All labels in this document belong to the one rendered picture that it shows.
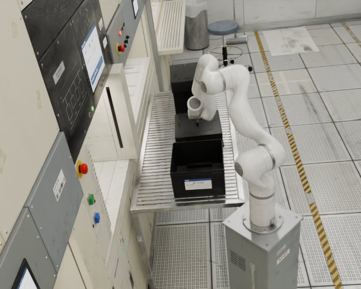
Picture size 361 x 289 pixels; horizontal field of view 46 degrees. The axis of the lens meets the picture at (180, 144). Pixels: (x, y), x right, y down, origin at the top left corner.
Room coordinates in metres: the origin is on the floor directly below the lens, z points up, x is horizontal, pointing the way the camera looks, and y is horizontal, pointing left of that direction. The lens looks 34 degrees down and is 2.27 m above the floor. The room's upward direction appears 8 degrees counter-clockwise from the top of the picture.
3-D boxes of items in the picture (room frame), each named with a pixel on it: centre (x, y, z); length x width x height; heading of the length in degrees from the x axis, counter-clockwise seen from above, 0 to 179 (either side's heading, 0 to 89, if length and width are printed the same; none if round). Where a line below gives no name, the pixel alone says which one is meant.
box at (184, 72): (2.71, -0.14, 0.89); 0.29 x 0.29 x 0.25; 88
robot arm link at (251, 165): (1.46, -0.31, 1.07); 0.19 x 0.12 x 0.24; 112
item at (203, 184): (1.84, -0.08, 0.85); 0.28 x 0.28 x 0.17; 83
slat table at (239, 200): (2.29, -0.06, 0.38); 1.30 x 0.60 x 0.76; 174
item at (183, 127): (2.27, -0.12, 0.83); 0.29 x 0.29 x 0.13; 86
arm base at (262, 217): (1.47, -0.34, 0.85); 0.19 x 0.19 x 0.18
